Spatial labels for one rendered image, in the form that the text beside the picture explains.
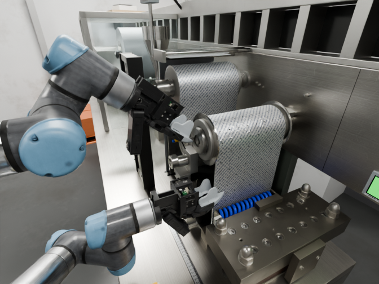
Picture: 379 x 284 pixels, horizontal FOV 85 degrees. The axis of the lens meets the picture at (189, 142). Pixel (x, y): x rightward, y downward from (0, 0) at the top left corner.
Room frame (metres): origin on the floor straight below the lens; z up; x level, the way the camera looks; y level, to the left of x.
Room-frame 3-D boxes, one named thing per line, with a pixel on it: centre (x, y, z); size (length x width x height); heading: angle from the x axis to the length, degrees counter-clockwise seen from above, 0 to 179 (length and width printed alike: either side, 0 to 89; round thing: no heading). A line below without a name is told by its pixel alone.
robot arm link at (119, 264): (0.34, 0.20, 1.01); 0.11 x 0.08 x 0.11; 84
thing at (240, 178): (0.50, -0.18, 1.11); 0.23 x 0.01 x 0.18; 115
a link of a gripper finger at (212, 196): (0.43, -0.06, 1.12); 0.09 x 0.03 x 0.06; 114
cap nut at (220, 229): (0.39, -0.09, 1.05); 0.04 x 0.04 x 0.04
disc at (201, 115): (0.51, -0.04, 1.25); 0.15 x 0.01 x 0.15; 25
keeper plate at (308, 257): (0.34, -0.31, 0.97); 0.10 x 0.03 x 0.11; 115
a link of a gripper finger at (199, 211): (0.41, -0.02, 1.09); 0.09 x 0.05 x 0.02; 114
